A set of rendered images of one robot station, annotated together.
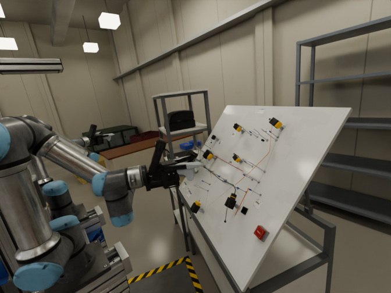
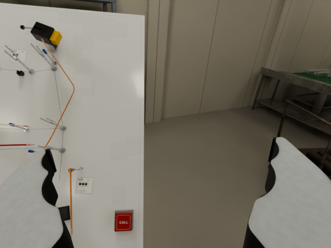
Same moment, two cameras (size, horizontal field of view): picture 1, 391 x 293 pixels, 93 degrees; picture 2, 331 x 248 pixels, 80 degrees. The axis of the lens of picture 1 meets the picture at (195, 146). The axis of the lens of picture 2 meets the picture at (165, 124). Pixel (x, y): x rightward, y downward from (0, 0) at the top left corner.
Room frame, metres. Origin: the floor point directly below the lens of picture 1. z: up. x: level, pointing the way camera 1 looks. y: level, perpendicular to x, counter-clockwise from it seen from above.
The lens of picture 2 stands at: (0.61, 0.10, 1.65)
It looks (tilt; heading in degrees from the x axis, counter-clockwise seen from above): 28 degrees down; 279
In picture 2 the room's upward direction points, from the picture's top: 5 degrees clockwise
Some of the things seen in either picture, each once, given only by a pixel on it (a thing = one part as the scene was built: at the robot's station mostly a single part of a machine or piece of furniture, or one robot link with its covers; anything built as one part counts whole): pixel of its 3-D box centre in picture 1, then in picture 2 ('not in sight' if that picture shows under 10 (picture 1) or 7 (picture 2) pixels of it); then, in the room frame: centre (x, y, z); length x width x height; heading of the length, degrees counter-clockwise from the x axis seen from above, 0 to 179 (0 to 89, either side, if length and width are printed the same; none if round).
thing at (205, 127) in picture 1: (188, 168); not in sight; (2.18, 0.13, 0.93); 0.61 x 0.50 x 1.85; 18
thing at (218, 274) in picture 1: (221, 276); not in sight; (0.97, -0.07, 0.60); 0.55 x 0.03 x 0.39; 18
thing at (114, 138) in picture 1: (111, 138); not in sight; (8.33, 3.74, 0.38); 1.94 x 1.82 x 0.76; 127
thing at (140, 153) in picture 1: (158, 157); not in sight; (4.45, 0.95, 0.41); 2.43 x 0.78 x 0.83; 127
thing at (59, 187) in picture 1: (56, 193); not in sight; (1.04, 0.88, 1.33); 0.13 x 0.12 x 0.14; 63
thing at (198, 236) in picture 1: (195, 226); not in sight; (1.50, 0.10, 0.60); 0.55 x 0.02 x 0.39; 18
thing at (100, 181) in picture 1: (113, 182); not in sight; (0.57, 0.29, 1.56); 0.11 x 0.08 x 0.09; 101
